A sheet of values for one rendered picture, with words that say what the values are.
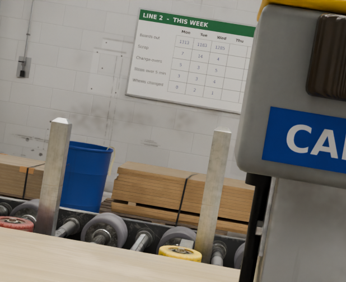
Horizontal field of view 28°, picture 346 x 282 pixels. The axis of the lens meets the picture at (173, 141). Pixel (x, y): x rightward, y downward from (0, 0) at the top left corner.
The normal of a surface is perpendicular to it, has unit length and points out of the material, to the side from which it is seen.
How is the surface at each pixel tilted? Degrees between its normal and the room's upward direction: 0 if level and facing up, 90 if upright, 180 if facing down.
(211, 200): 90
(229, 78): 90
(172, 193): 90
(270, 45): 90
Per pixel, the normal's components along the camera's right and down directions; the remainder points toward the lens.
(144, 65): -0.07, 0.04
